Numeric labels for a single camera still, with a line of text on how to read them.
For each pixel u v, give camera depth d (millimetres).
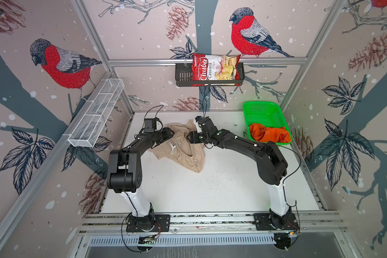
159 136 833
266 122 1148
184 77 947
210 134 727
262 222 728
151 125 775
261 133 946
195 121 848
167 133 869
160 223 731
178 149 914
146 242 714
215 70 878
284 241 707
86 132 708
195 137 816
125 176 480
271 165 528
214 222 753
